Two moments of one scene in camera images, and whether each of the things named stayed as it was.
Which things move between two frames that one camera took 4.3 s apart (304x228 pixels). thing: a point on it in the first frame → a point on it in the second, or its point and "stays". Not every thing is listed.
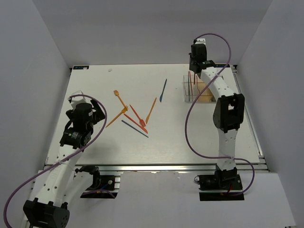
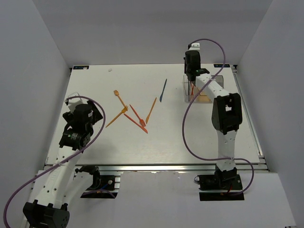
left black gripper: (98, 115) stays
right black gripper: (190, 59) → (185, 66)
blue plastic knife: (160, 97) stays
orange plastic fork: (123, 110) stays
